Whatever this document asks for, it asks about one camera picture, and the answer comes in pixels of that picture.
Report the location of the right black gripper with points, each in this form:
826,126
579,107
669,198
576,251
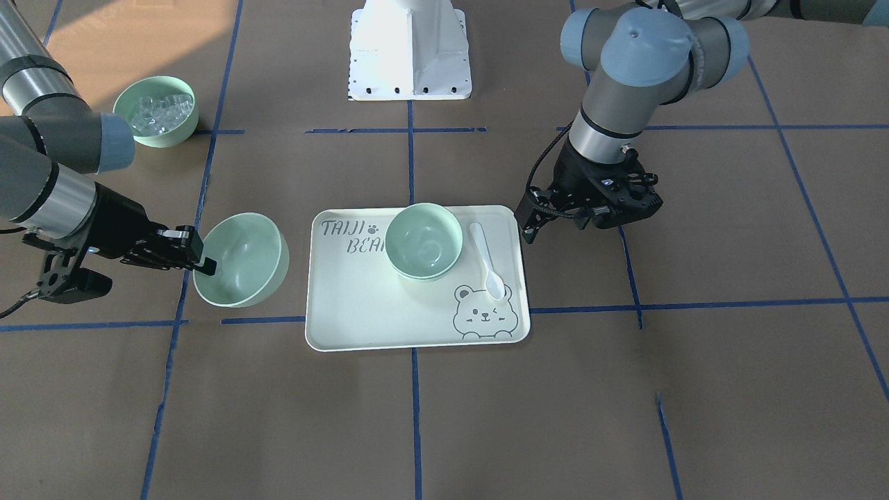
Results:
115,223

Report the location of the small green bowl on tray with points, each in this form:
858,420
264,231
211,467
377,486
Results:
423,242

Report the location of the large light green bowl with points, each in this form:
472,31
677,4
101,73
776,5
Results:
252,259

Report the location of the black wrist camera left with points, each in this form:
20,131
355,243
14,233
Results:
539,207

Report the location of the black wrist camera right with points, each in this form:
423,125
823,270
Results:
62,278

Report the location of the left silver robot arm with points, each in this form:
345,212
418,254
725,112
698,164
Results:
641,56

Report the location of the green bowl with ice cubes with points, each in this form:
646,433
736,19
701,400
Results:
161,111

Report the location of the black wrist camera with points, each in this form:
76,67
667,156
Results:
539,207
62,278

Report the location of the pale green bear tray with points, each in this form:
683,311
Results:
355,299

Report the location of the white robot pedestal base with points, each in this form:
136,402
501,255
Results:
408,51

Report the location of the white plastic spoon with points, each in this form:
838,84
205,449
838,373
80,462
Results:
494,284

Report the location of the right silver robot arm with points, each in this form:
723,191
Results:
52,145

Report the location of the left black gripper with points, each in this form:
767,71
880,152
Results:
571,178

